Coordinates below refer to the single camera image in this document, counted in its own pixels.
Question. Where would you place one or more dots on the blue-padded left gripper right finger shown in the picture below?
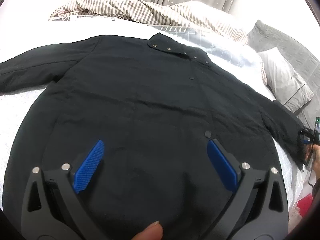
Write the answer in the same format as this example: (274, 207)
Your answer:
(257, 208)

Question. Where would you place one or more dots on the person's left hand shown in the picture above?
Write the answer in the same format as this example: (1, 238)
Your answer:
(153, 232)

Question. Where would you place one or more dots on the grey pillow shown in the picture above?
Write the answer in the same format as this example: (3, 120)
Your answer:
(288, 87)

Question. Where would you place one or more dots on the red package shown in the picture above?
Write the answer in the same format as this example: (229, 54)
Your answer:
(303, 205)

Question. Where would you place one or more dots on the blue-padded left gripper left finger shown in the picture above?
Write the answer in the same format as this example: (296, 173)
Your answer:
(51, 207)

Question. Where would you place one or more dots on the striped beige duvet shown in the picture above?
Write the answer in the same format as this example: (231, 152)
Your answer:
(192, 14)

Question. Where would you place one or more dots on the person's right hand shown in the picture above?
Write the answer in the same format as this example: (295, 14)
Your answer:
(315, 150)

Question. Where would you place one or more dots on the large black padded jacket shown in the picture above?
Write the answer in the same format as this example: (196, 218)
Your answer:
(155, 104)

